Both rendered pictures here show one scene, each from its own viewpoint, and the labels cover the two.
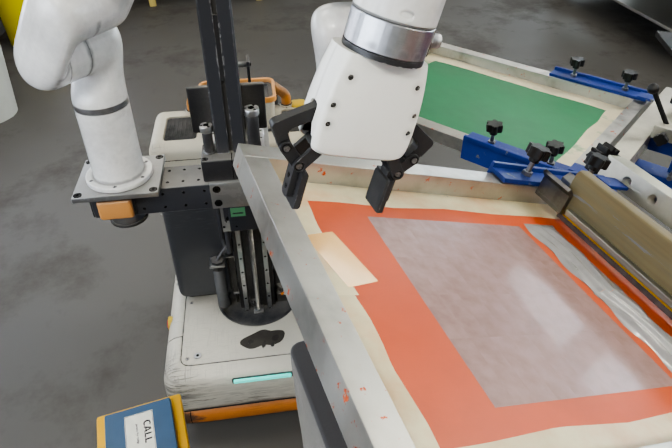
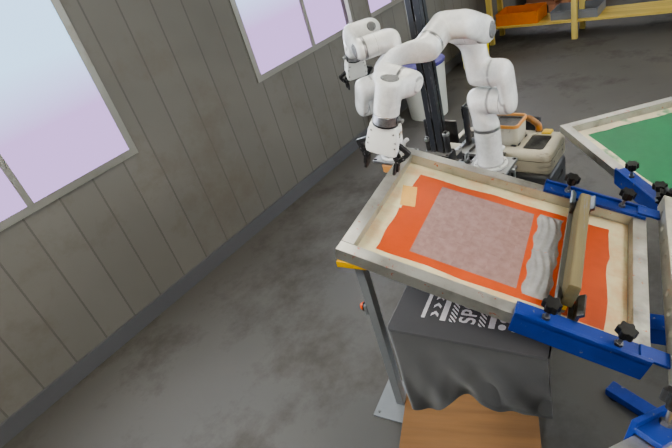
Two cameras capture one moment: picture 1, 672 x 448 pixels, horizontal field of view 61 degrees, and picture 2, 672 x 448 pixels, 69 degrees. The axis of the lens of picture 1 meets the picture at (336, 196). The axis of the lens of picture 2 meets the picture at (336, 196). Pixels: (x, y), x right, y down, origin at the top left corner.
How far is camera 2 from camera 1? 1.12 m
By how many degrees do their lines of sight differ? 46
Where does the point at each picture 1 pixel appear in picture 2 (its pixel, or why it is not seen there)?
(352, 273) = (407, 201)
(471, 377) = (412, 241)
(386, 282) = (418, 208)
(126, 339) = not seen: hidden behind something
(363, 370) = (364, 218)
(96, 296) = not seen: hidden behind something
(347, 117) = (372, 141)
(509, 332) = (451, 240)
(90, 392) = not seen: hidden behind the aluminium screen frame
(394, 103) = (385, 139)
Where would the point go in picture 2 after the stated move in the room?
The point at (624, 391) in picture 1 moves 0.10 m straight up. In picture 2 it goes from (478, 275) to (474, 246)
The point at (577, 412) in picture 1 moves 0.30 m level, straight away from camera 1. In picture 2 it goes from (442, 267) to (546, 236)
